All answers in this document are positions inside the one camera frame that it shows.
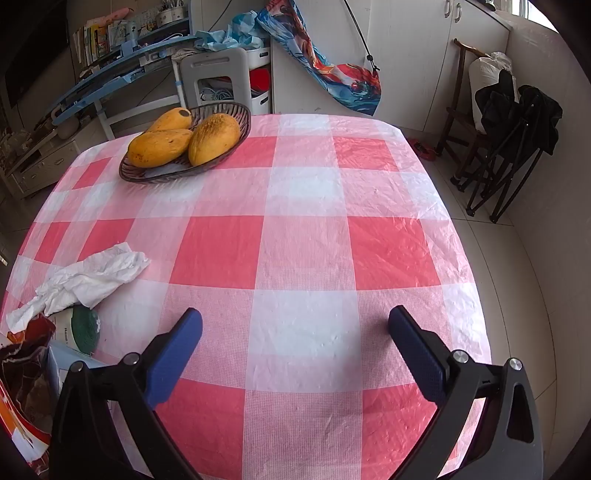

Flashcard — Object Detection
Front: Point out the white stuffed bag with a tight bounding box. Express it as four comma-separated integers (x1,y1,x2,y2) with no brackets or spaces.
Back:
468,52,513,130

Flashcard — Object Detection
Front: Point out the white pen holder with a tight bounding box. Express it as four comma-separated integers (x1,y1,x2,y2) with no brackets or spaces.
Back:
157,7,190,28

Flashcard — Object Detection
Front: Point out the white crumpled tissue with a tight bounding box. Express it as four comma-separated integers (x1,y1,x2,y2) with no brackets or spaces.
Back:
6,242,152,334

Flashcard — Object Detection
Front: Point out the row of books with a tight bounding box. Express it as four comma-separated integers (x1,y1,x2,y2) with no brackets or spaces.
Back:
71,16,134,65

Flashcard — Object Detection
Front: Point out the red orange snack bag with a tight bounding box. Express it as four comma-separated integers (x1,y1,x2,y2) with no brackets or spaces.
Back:
0,314,56,476

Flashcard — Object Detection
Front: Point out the blue green milk carton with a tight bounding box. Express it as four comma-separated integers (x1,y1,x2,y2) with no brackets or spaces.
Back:
45,339,109,398

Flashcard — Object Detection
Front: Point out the blue plastic bag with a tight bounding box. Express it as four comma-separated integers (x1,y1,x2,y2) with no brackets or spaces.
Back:
194,10,266,52

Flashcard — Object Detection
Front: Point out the black cord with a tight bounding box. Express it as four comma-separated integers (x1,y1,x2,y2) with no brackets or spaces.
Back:
342,0,380,75

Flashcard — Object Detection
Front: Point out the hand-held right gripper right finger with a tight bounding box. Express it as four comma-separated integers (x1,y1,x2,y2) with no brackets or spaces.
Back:
388,305,544,480

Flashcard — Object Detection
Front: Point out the white storage box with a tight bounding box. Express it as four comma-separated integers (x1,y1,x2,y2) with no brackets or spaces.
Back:
247,46,273,114

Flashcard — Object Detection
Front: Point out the red slipper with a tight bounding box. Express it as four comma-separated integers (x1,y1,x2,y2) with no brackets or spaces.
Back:
409,138,437,161

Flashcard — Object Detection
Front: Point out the white green plastic bottle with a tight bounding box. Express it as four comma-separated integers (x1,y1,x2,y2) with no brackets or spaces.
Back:
50,305,101,357

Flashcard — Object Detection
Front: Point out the speckled yellow mango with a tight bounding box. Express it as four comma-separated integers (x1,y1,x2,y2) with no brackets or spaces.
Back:
188,113,242,167

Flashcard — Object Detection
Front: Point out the white television cabinet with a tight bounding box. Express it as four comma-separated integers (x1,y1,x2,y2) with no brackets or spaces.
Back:
0,134,81,199

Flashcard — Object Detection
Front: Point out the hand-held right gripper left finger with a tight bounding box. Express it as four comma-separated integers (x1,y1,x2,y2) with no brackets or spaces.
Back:
50,307,204,480

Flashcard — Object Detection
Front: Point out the mango with black tip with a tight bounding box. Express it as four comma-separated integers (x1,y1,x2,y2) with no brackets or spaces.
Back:
147,107,194,134

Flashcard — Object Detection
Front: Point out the blue study desk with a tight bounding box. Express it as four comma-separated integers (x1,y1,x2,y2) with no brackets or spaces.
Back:
48,18,204,141

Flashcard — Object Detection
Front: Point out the colourful printed bag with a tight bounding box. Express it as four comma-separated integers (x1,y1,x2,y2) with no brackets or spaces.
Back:
256,0,383,116

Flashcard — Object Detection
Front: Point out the dark woven fruit basket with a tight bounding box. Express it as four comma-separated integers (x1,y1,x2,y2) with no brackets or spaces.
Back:
119,102,252,184

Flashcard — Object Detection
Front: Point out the pink checked tablecloth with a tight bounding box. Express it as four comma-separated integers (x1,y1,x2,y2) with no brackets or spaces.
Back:
0,113,492,480

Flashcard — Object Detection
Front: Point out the black jacket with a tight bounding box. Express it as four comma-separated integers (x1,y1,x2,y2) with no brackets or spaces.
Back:
475,69,563,155

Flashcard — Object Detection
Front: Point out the white plastic stool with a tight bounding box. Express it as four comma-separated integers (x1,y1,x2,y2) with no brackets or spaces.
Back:
179,47,252,116

